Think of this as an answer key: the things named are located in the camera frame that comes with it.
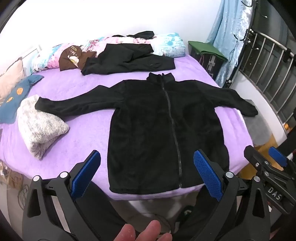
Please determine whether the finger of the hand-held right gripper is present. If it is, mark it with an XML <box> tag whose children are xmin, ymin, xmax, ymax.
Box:
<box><xmin>244</xmin><ymin>145</ymin><xmax>290</xmax><ymax>186</ymax></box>
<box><xmin>268</xmin><ymin>146</ymin><xmax>296</xmax><ymax>179</ymax></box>

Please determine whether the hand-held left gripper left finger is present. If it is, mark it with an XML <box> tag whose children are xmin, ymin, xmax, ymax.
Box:
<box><xmin>22</xmin><ymin>150</ymin><xmax>101</xmax><ymax>239</ymax></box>

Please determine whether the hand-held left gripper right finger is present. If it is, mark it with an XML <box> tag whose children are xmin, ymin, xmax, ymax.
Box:
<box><xmin>194</xmin><ymin>150</ymin><xmax>271</xmax><ymax>239</ymax></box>

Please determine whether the black fleece zip jacket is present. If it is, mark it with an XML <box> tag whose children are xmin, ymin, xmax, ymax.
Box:
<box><xmin>35</xmin><ymin>72</ymin><xmax>258</xmax><ymax>194</ymax></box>

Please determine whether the person's left hand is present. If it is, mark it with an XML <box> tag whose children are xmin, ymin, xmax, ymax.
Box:
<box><xmin>111</xmin><ymin>220</ymin><xmax>173</xmax><ymax>241</ymax></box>

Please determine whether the purple blanket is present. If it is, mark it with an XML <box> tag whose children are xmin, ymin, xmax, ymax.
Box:
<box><xmin>0</xmin><ymin>54</ymin><xmax>253</xmax><ymax>202</ymax></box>

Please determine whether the grey knit sweater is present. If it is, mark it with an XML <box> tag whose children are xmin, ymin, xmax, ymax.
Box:
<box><xmin>17</xmin><ymin>95</ymin><xmax>70</xmax><ymax>160</ymax></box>

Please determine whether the black metal railing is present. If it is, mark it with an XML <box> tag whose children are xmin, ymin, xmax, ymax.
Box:
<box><xmin>229</xmin><ymin>29</ymin><xmax>296</xmax><ymax>130</ymax></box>

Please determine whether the black storage box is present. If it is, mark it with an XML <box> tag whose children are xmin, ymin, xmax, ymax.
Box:
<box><xmin>191</xmin><ymin>50</ymin><xmax>228</xmax><ymax>81</ymax></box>

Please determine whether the blue fish plush pillow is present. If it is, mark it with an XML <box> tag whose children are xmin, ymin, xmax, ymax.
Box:
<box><xmin>0</xmin><ymin>75</ymin><xmax>44</xmax><ymax>124</ymax></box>

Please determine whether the brown plush pillow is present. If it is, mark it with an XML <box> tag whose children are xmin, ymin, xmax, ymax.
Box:
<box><xmin>59</xmin><ymin>44</ymin><xmax>97</xmax><ymax>71</ymax></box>

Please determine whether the green cloth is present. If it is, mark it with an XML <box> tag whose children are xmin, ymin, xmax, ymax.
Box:
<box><xmin>188</xmin><ymin>40</ymin><xmax>228</xmax><ymax>62</ymax></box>

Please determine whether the pink pillow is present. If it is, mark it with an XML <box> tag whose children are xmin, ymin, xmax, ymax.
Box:
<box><xmin>0</xmin><ymin>57</ymin><xmax>25</xmax><ymax>100</ymax></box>

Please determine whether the light blue curtain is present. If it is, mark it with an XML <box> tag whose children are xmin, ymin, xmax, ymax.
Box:
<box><xmin>206</xmin><ymin>0</ymin><xmax>252</xmax><ymax>88</ymax></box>

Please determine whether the black smooth jacket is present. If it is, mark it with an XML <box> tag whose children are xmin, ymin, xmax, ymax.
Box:
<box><xmin>81</xmin><ymin>43</ymin><xmax>175</xmax><ymax>76</ymax></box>

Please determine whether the white headboard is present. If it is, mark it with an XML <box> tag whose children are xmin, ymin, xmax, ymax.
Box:
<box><xmin>21</xmin><ymin>46</ymin><xmax>40</xmax><ymax>70</ymax></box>

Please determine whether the small black cloth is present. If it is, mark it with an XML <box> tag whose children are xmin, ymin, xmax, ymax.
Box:
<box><xmin>113</xmin><ymin>31</ymin><xmax>155</xmax><ymax>40</ymax></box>

